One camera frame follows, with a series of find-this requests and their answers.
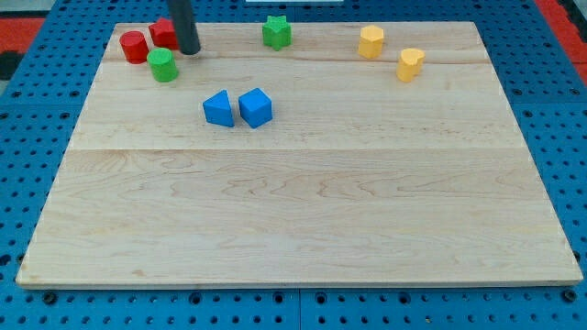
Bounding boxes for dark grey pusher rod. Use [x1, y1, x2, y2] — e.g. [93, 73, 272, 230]
[166, 0, 201, 55]

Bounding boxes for red cylinder block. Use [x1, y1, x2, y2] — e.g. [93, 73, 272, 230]
[119, 30, 149, 64]

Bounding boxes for light wooden board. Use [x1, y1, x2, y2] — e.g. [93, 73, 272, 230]
[16, 22, 582, 290]

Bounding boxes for yellow heart block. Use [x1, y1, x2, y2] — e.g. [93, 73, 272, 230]
[396, 48, 426, 83]

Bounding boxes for red star block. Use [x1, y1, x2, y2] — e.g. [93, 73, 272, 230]
[149, 17, 179, 50]

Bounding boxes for green star block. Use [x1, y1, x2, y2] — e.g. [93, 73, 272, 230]
[261, 16, 292, 51]

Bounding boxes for blue triangle block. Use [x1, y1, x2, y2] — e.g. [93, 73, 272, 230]
[203, 90, 235, 127]

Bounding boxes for yellow hexagon block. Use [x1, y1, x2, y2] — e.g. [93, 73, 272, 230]
[358, 25, 384, 59]

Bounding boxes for green cylinder block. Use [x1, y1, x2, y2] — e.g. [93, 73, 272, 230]
[147, 48, 179, 83]

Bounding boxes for blue cube block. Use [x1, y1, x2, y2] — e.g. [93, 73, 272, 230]
[238, 88, 273, 128]

